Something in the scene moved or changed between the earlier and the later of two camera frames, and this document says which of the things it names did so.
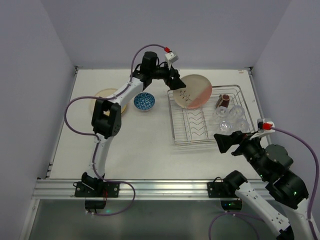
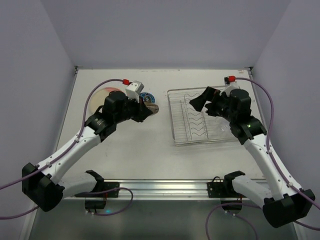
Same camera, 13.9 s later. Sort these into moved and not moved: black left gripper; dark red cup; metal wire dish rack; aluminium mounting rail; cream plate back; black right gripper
Moved: cream plate back; dark red cup; black left gripper; black right gripper
Not moved: aluminium mounting rail; metal wire dish rack
